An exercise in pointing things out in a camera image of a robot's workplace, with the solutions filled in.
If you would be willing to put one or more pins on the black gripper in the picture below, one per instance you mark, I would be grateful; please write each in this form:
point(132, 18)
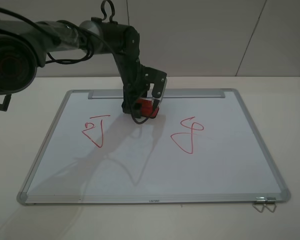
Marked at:
point(134, 87)

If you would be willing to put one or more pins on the red whiteboard eraser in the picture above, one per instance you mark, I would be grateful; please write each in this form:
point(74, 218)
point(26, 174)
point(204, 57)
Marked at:
point(147, 107)

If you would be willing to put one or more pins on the dark robot arm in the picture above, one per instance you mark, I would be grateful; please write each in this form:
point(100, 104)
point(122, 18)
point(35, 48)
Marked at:
point(25, 47)

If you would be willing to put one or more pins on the white aluminium-framed whiteboard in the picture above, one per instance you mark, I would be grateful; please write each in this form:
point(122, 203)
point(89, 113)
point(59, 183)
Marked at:
point(196, 150)

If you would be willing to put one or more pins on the grey marker tray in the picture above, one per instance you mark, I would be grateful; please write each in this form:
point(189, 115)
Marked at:
point(169, 93)

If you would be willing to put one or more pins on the left metal hanging hook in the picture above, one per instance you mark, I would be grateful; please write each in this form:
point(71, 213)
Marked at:
point(259, 204)

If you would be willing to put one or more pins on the metal hanging hook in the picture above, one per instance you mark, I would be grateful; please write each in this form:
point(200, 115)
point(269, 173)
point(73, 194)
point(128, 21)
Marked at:
point(259, 204)
point(270, 204)

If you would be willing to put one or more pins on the right metal hanging hook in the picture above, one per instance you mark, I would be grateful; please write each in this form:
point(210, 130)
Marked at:
point(270, 204)

